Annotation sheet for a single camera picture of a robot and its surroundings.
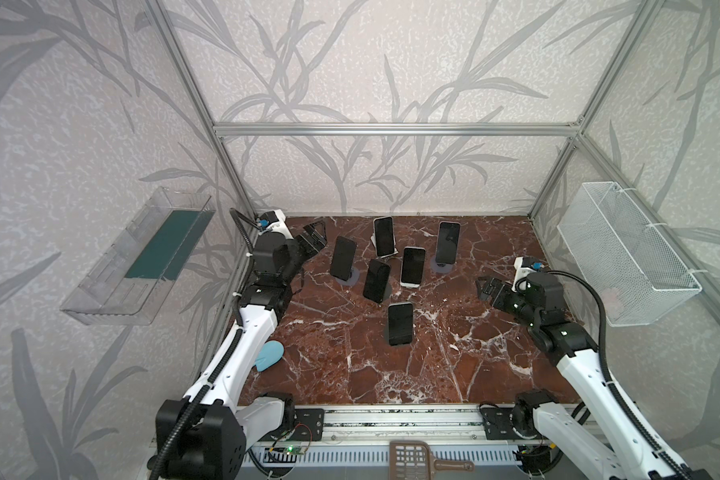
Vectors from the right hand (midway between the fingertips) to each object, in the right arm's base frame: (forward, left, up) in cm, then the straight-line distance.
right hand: (488, 275), depth 79 cm
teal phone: (-10, +24, -9) cm, 27 cm away
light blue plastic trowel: (-15, +61, -18) cm, 65 cm away
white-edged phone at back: (+29, +28, -17) cm, 44 cm away
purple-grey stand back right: (+16, +8, -20) cm, 27 cm away
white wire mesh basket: (-4, -24, +15) cm, 29 cm away
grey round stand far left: (+11, +39, -19) cm, 45 cm away
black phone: (+12, +41, -8) cm, 44 cm away
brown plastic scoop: (-39, +22, -19) cm, 49 cm away
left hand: (+9, +44, +13) cm, 47 cm away
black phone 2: (+5, +31, -11) cm, 33 cm away
